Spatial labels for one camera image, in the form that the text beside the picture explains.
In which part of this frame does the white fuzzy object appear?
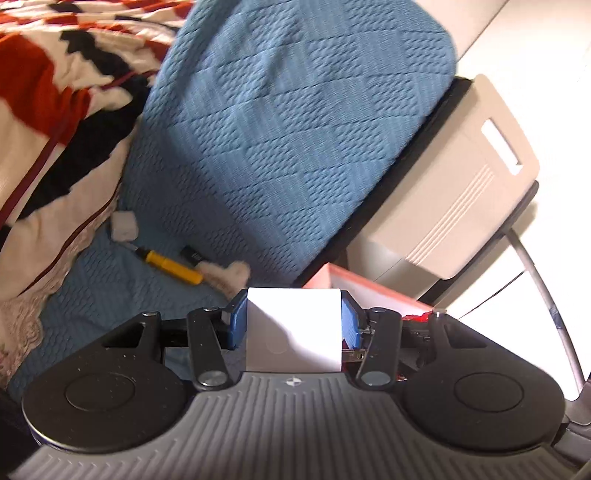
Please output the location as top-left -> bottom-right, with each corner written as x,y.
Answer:
202,261 -> 252,295

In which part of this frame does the red black white patterned blanket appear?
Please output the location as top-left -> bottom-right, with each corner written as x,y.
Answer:
0,0 -> 200,386

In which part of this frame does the blue quilted bedspread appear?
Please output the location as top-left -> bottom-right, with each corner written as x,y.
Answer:
9,0 -> 459,389

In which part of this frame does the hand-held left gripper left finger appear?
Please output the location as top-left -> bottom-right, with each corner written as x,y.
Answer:
99,290 -> 249,391

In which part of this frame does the large white charger block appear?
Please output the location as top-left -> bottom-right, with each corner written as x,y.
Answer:
246,287 -> 366,373

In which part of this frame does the small white charger cube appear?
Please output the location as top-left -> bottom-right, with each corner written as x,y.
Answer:
109,211 -> 140,242

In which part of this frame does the pink box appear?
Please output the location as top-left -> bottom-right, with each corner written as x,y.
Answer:
302,263 -> 437,324

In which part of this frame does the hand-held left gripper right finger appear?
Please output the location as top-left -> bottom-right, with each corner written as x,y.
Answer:
341,292 -> 490,389

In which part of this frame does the yellow black marker pen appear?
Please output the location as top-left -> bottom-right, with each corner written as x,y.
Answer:
134,247 -> 204,285

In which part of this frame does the black mattress edge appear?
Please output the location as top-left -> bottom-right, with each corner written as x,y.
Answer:
295,76 -> 474,289

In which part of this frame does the grey metal tube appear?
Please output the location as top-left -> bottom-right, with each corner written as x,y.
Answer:
505,226 -> 586,386

